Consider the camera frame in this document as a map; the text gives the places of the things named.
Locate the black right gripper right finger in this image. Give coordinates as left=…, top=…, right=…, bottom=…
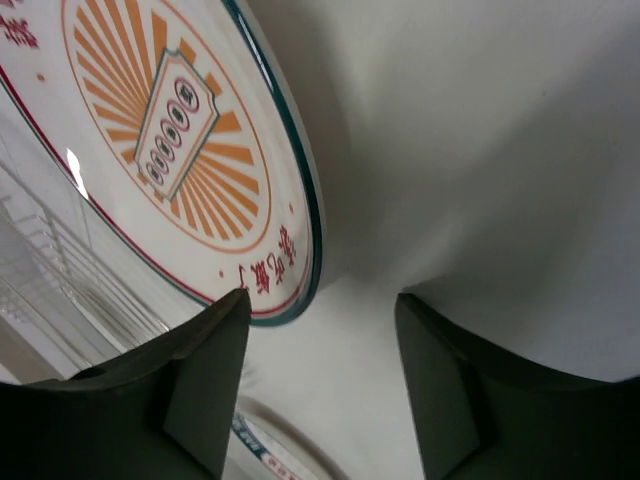
left=395, top=293, right=639, bottom=479

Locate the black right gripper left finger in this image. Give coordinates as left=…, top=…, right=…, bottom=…
left=1, top=289, right=250, bottom=479

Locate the orange sunburst plate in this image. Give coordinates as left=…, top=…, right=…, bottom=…
left=1, top=1, right=325, bottom=327

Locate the teal rimmed text plate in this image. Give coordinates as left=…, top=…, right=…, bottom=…
left=222, top=396, right=348, bottom=480

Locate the silver wire dish rack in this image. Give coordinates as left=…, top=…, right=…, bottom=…
left=1, top=165, right=170, bottom=384

